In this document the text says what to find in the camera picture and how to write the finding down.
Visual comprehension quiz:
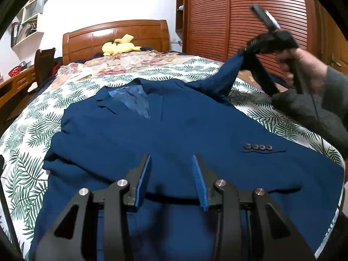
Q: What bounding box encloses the navy blue blazer jacket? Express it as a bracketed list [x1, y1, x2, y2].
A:
[31, 55, 344, 260]

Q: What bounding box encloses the grey sleeved right forearm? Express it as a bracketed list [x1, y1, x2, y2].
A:
[322, 67, 348, 124]

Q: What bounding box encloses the person's right hand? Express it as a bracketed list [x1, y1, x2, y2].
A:
[274, 47, 331, 94]

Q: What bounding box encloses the wooden louvered wardrobe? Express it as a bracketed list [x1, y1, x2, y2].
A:
[176, 0, 321, 61]

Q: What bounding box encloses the wooden room door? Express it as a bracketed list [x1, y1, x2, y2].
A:
[314, 0, 347, 75]

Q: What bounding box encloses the grey folded garment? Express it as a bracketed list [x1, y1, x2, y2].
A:
[271, 89, 347, 160]

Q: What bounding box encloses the floral blanket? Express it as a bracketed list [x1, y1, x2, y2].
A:
[48, 50, 223, 91]

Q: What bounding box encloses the yellow plush toy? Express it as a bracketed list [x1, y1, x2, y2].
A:
[101, 34, 141, 56]

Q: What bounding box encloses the wooden headboard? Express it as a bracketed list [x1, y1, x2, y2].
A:
[62, 20, 170, 65]

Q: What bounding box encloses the dark wooden chair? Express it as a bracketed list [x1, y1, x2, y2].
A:
[34, 48, 55, 87]

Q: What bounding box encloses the long wooden desk cabinet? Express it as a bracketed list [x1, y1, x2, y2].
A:
[1, 65, 35, 123]

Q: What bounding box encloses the white wall shelf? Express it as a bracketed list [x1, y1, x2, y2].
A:
[11, 0, 48, 50]

